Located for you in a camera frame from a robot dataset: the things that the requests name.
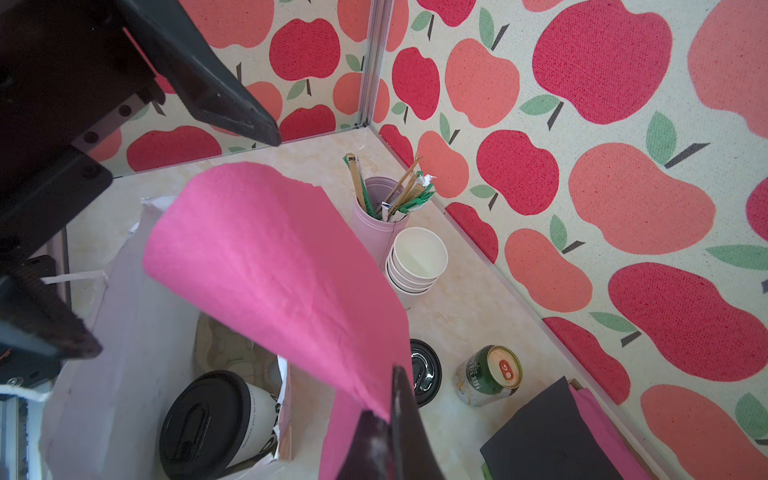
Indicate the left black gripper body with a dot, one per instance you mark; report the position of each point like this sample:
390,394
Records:
70,74

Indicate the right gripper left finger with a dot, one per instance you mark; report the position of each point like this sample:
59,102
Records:
369,456

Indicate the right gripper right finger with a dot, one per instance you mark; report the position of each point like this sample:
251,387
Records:
412,456

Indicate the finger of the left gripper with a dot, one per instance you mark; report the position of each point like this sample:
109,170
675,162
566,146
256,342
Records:
177,50
34,318

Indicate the white patterned paper gift bag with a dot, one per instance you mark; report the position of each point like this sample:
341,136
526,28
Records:
104,415

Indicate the black plastic cup lid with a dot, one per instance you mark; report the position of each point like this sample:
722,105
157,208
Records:
205,427

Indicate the pink paper napkin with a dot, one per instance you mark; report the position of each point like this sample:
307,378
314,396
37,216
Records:
272,258

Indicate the white paper coffee cup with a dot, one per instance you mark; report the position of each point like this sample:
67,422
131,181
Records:
261,418

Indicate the stack of black cup lids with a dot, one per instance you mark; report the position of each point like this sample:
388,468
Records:
427,372

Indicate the green beverage can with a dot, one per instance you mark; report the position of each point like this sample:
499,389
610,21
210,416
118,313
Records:
492,373

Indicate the stack of white paper cups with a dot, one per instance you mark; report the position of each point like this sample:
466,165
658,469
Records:
417,259

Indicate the stack of pink napkins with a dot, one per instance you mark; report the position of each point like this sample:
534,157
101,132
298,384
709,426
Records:
562,433

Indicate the pink straw holder cup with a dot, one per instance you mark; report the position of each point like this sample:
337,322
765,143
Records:
377,235

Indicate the wrapped straws and stirrers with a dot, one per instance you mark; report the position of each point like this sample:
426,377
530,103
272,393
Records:
407,195

